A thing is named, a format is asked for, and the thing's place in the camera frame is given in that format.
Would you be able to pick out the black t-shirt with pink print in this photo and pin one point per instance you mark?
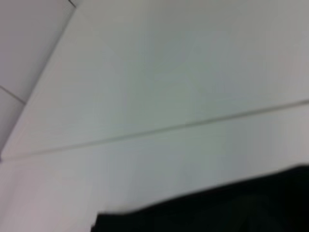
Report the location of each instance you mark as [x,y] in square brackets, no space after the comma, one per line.
[217,207]

